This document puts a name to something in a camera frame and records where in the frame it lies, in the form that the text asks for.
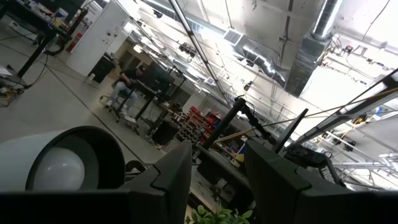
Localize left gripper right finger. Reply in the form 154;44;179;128
243;139;398;224

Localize black monitor on arm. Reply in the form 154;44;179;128
272;108;310;154

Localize white pillar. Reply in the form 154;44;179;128
65;0;131;78

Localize silver ventilation duct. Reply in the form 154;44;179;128
231;0;345;98

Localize black monitor pole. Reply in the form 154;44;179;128
201;96;248;151

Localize black waste bin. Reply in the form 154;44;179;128
88;53;116;85

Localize white desk lamp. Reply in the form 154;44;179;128
0;125;127;192

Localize red parts bin shelf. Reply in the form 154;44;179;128
175;105;224;147

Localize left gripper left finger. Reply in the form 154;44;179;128
0;139;193;224

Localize office chair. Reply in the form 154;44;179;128
98;88;141;133

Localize potted green plant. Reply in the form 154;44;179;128
185;204;254;224

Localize person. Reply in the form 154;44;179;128
107;63;147;114

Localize black workbench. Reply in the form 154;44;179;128
0;0;91;79

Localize black side desk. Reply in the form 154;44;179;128
196;143;253;205

